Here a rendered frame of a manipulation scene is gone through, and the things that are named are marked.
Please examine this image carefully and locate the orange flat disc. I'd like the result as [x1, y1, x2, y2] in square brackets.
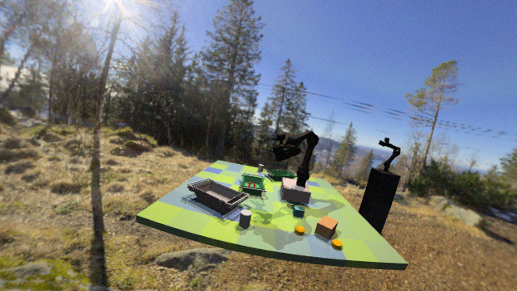
[331, 239, 343, 249]
[295, 226, 305, 235]

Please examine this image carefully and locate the orange-brown cube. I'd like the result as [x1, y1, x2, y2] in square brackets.
[315, 215, 338, 239]

